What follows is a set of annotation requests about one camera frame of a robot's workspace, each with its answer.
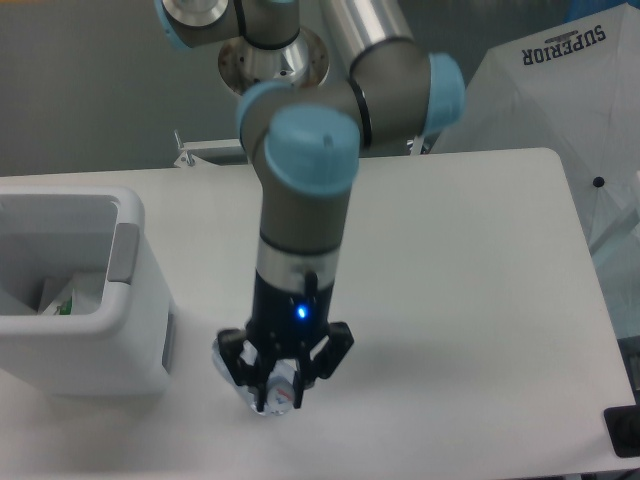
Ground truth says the white umbrella with lettering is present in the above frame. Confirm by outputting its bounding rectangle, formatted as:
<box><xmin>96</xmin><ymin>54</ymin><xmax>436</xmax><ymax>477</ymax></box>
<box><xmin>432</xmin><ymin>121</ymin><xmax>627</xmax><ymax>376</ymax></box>
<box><xmin>433</xmin><ymin>2</ymin><xmax>639</xmax><ymax>261</ymax></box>

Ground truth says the black device at table edge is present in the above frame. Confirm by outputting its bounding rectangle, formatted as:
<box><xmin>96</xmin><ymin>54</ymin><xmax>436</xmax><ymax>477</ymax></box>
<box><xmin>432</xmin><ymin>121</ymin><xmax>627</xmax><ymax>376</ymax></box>
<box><xmin>604</xmin><ymin>405</ymin><xmax>639</xmax><ymax>458</ymax></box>

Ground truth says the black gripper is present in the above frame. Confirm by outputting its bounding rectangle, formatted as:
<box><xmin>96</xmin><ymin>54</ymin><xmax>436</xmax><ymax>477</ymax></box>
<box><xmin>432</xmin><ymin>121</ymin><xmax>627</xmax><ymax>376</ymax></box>
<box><xmin>217</xmin><ymin>270</ymin><xmax>354</xmax><ymax>413</ymax></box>

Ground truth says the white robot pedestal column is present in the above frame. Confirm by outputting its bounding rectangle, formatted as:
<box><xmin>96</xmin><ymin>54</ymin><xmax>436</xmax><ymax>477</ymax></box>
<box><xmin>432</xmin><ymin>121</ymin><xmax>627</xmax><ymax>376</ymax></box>
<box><xmin>218</xmin><ymin>27</ymin><xmax>330</xmax><ymax>96</ymax></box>

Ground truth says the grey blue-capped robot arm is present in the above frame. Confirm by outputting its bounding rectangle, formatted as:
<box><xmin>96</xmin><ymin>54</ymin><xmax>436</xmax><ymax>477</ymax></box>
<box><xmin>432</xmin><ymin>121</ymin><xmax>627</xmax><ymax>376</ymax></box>
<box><xmin>155</xmin><ymin>1</ymin><xmax>465</xmax><ymax>415</ymax></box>

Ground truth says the clear crushed plastic bottle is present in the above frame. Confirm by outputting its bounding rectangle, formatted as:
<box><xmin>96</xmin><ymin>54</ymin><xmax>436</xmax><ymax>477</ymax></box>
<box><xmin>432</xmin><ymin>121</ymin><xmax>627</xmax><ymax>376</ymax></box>
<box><xmin>212</xmin><ymin>339</ymin><xmax>296</xmax><ymax>416</ymax></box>

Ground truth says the clear plastic wrapper green print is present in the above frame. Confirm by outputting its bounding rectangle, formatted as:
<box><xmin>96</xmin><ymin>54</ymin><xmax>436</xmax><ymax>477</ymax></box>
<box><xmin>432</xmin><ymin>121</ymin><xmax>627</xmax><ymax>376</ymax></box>
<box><xmin>38</xmin><ymin>272</ymin><xmax>106</xmax><ymax>316</ymax></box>

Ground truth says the white grey trash can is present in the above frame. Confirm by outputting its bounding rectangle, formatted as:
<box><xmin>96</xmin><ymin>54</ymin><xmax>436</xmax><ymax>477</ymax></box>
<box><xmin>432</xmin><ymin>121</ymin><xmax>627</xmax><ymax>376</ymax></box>
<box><xmin>1</xmin><ymin>186</ymin><xmax>174</xmax><ymax>396</ymax></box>

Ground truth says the white metal base frame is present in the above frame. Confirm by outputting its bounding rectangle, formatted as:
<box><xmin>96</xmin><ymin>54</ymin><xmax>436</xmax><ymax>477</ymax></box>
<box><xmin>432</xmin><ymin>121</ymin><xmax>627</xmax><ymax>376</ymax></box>
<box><xmin>173</xmin><ymin>129</ymin><xmax>433</xmax><ymax>168</ymax></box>

